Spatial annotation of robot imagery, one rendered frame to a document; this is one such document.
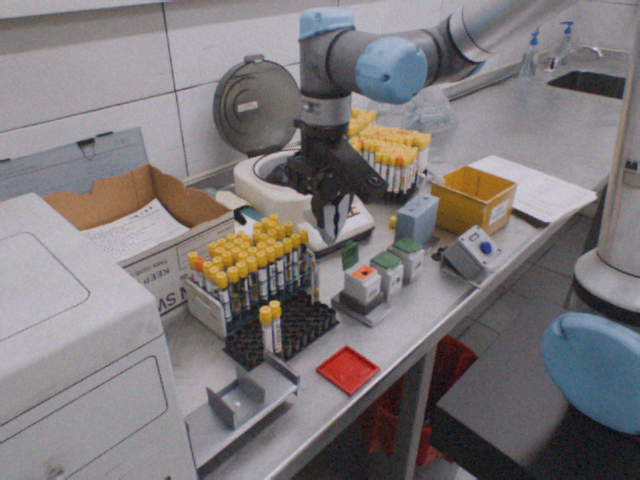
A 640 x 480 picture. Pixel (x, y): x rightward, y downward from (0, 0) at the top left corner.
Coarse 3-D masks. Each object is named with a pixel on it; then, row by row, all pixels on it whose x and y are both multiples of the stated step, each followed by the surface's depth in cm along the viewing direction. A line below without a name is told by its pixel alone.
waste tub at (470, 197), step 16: (448, 176) 108; (464, 176) 113; (480, 176) 109; (496, 176) 106; (432, 192) 105; (448, 192) 102; (464, 192) 114; (480, 192) 111; (496, 192) 108; (512, 192) 103; (448, 208) 103; (464, 208) 100; (480, 208) 98; (496, 208) 100; (448, 224) 105; (464, 224) 102; (480, 224) 99; (496, 224) 104
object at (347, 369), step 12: (348, 348) 75; (336, 360) 74; (348, 360) 74; (360, 360) 74; (324, 372) 71; (336, 372) 72; (348, 372) 72; (360, 372) 72; (372, 372) 71; (336, 384) 70; (348, 384) 70; (360, 384) 69
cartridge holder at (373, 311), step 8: (336, 296) 85; (344, 296) 82; (376, 296) 82; (336, 304) 84; (344, 304) 83; (352, 304) 82; (360, 304) 80; (368, 304) 80; (376, 304) 82; (384, 304) 83; (352, 312) 82; (360, 312) 81; (368, 312) 81; (376, 312) 81; (384, 312) 82; (368, 320) 80; (376, 320) 80
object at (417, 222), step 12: (408, 204) 95; (420, 204) 95; (432, 204) 96; (408, 216) 92; (420, 216) 93; (432, 216) 98; (396, 228) 95; (408, 228) 93; (420, 228) 95; (432, 228) 100; (396, 240) 96; (420, 240) 97; (432, 240) 101
